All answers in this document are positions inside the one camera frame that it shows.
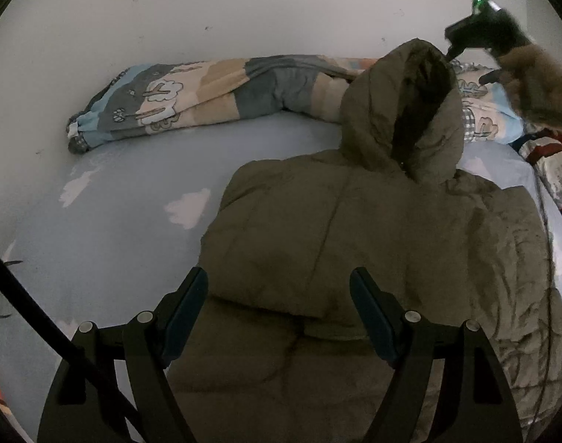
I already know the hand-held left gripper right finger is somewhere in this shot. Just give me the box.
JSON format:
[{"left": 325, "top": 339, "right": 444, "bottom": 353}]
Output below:
[{"left": 349, "top": 266, "right": 524, "bottom": 443}]

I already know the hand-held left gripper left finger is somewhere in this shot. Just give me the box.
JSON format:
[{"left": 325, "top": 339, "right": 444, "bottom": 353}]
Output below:
[{"left": 36, "top": 266, "right": 210, "bottom": 443}]

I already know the olive puffer jacket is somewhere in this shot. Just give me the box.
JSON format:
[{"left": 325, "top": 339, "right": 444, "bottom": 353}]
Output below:
[{"left": 168, "top": 39, "right": 562, "bottom": 443}]

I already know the white red printed pillow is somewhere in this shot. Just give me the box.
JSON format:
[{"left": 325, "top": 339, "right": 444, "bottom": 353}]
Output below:
[{"left": 511, "top": 131, "right": 562, "bottom": 210}]

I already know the patchwork tree print quilt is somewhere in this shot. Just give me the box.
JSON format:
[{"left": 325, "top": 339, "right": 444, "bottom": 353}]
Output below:
[{"left": 66, "top": 53, "right": 528, "bottom": 155}]

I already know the black cable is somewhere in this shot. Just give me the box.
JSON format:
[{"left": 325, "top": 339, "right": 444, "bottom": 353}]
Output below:
[{"left": 0, "top": 240, "right": 143, "bottom": 443}]

